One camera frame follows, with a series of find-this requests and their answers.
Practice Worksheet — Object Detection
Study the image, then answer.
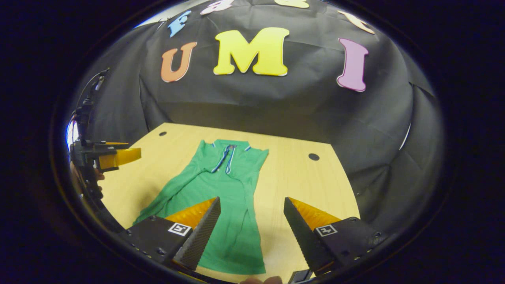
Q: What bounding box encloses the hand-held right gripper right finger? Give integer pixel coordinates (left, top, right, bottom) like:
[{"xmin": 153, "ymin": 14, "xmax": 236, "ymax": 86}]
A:
[{"xmin": 283, "ymin": 196, "xmax": 389, "ymax": 277}]

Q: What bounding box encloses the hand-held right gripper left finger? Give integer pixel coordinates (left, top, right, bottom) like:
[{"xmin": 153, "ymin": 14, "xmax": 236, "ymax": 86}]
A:
[{"xmin": 118, "ymin": 196, "xmax": 221, "ymax": 273}]

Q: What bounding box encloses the green T-shirt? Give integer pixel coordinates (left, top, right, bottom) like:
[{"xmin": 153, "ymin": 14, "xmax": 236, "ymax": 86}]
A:
[{"xmin": 133, "ymin": 139, "xmax": 269, "ymax": 275}]

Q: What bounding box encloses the black backdrop cloth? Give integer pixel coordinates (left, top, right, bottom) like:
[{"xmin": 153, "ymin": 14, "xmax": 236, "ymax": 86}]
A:
[{"xmin": 65, "ymin": 0, "xmax": 445, "ymax": 237}]

